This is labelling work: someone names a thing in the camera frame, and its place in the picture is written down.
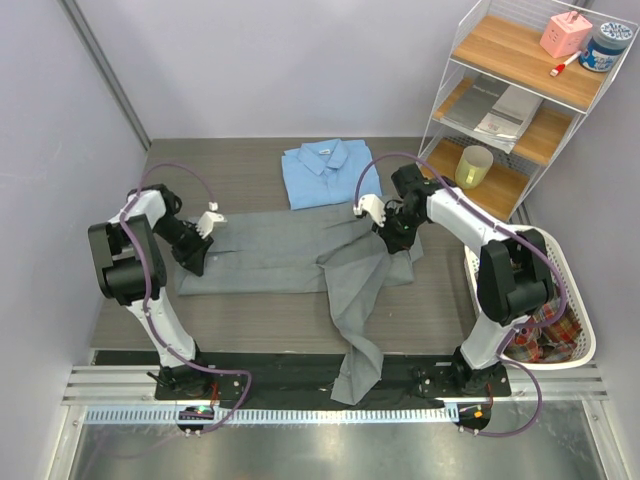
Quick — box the white plastic laundry basket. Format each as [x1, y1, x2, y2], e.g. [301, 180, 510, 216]
[463, 224, 597, 371]

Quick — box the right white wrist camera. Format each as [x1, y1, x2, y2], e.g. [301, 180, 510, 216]
[353, 194, 386, 227]

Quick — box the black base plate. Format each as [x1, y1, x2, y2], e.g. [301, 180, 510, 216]
[154, 351, 512, 401]

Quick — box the pink cube power socket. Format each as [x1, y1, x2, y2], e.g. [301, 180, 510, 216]
[539, 11, 593, 58]

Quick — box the blue white lidded jar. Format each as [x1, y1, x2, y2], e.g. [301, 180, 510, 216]
[578, 22, 634, 73]

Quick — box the yellow translucent cup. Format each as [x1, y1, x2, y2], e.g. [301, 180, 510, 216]
[454, 145, 494, 189]

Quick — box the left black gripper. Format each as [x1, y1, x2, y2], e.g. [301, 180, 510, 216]
[152, 215, 213, 277]

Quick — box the white slotted cable duct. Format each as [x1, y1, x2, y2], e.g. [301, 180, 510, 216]
[84, 404, 459, 426]

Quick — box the red white marker pen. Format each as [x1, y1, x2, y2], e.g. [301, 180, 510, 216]
[549, 50, 582, 77]

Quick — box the folded light blue shirt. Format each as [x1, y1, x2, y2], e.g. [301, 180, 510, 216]
[281, 138, 372, 210]

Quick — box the grey booklet stack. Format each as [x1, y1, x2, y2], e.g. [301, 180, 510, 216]
[440, 75, 542, 154]

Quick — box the purple cable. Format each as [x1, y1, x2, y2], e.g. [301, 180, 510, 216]
[119, 162, 254, 434]
[352, 151, 569, 439]

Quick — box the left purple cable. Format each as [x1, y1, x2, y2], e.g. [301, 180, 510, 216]
[119, 162, 254, 434]

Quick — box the grey long sleeve shirt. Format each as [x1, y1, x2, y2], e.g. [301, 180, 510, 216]
[174, 204, 423, 405]

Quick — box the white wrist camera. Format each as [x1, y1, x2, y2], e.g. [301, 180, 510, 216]
[196, 211, 227, 239]
[353, 194, 386, 227]

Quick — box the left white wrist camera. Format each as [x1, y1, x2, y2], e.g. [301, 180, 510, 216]
[196, 211, 227, 239]

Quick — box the white wire wooden shelf rack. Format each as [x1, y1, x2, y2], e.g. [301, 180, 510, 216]
[418, 1, 639, 220]

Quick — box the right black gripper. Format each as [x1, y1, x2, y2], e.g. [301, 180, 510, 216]
[373, 205, 426, 253]

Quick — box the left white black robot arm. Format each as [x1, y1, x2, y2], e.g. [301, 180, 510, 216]
[88, 184, 213, 399]

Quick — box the red plaid shirt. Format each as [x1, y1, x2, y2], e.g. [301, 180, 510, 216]
[504, 305, 582, 364]

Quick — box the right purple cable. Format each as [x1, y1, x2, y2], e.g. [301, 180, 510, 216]
[352, 151, 569, 439]

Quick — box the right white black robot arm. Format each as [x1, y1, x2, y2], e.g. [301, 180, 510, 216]
[353, 164, 555, 395]

